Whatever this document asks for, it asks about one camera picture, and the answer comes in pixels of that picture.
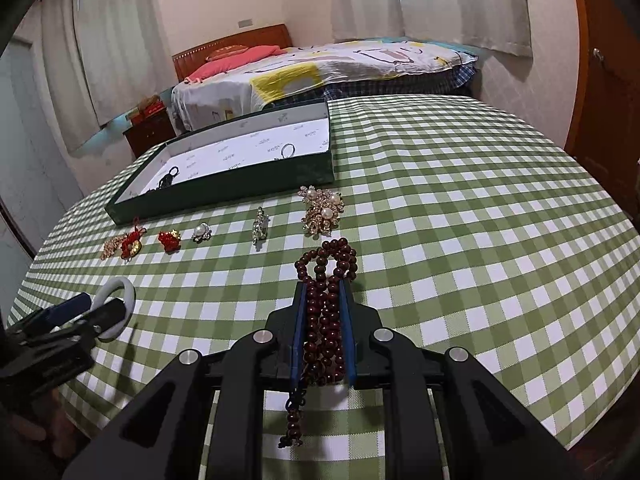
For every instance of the wooden door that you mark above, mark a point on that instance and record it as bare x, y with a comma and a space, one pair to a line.
605, 110

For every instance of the wooden headboard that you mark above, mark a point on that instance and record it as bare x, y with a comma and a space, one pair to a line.
200, 52

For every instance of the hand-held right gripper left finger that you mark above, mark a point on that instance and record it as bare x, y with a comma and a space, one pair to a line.
298, 332

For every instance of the wall socket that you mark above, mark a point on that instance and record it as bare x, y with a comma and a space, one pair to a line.
245, 23

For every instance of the red box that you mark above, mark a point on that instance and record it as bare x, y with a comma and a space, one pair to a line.
147, 110

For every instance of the bed with patterned quilt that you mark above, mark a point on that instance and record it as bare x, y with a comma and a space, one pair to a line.
300, 67

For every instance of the red gold flower brooch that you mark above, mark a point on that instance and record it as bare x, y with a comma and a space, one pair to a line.
167, 240

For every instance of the blue plaid bed sheet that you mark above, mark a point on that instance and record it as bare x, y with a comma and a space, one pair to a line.
400, 85

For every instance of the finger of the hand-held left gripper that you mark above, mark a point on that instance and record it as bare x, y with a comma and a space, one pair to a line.
107, 312
65, 308

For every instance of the pink pillow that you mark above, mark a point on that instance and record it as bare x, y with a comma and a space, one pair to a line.
235, 58

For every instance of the small gold brooch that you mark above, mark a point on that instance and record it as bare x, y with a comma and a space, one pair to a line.
111, 248

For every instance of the white curtain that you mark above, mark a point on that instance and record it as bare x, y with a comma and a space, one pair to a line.
365, 0
465, 5
110, 35

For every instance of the small pearl flower brooch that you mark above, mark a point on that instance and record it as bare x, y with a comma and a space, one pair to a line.
202, 232

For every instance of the large gold pearl brooch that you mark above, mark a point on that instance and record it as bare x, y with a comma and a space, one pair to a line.
322, 215

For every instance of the light blue board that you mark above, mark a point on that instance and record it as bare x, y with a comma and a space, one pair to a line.
105, 127

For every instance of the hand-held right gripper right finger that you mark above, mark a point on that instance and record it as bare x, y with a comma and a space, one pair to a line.
348, 332

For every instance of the person's left hand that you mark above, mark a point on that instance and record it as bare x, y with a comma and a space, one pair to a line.
30, 430

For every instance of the white jade bangle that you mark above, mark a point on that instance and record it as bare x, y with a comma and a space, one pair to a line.
113, 283

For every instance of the wooden nightstand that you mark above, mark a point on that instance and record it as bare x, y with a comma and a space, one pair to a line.
150, 135

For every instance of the orange pillow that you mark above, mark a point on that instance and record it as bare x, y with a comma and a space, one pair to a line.
225, 51

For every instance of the green jewelry box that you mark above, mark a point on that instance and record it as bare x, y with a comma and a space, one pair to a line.
225, 191

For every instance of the green checked tablecloth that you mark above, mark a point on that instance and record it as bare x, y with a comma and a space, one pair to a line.
450, 210

